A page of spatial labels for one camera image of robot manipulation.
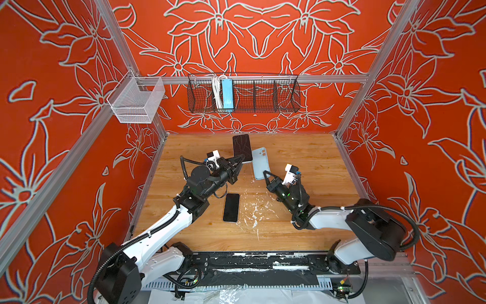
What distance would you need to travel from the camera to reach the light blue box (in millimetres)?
906

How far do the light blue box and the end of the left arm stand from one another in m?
0.34

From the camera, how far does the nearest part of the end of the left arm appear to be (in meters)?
0.62
